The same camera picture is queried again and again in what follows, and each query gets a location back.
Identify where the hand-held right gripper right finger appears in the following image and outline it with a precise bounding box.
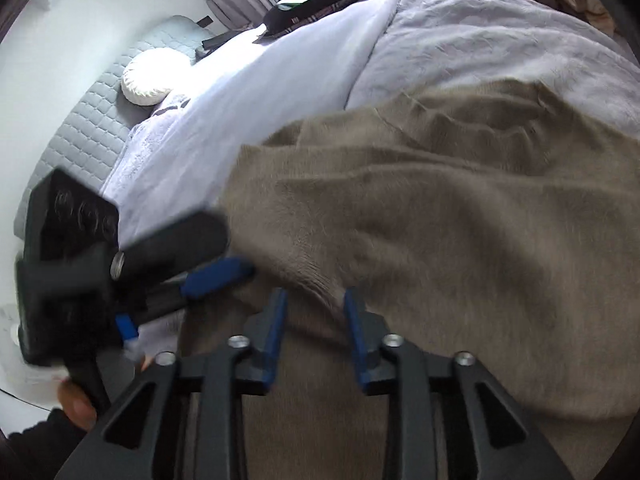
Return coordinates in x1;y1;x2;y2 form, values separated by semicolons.
343;287;576;480

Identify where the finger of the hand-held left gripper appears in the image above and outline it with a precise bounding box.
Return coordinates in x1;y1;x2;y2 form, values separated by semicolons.
112;210;232;284
142;257;257;321

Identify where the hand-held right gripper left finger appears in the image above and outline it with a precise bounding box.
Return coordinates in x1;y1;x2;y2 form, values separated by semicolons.
54;287;289;480

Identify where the brown knit sweater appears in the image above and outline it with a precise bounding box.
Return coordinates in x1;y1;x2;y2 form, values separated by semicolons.
177;79;640;480

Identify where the person's left forearm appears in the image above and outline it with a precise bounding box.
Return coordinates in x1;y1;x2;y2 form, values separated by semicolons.
7;407;87;480

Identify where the person's left hand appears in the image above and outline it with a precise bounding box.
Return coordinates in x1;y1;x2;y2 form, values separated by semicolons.
56;377;100;432

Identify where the grey quilted headboard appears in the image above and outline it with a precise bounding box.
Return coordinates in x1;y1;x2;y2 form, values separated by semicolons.
12;15;221;241

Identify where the white round cushion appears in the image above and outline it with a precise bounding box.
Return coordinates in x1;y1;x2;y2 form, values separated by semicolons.
121;49;193;107

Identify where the pale lavender bed sheet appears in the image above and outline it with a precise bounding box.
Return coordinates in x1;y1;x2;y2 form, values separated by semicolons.
100;0;403;246

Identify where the dark flat cloth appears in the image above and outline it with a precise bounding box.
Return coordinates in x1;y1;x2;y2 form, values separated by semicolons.
200;27;251;56

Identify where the dark plaid cloth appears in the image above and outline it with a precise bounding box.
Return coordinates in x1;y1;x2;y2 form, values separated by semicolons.
260;0;376;39

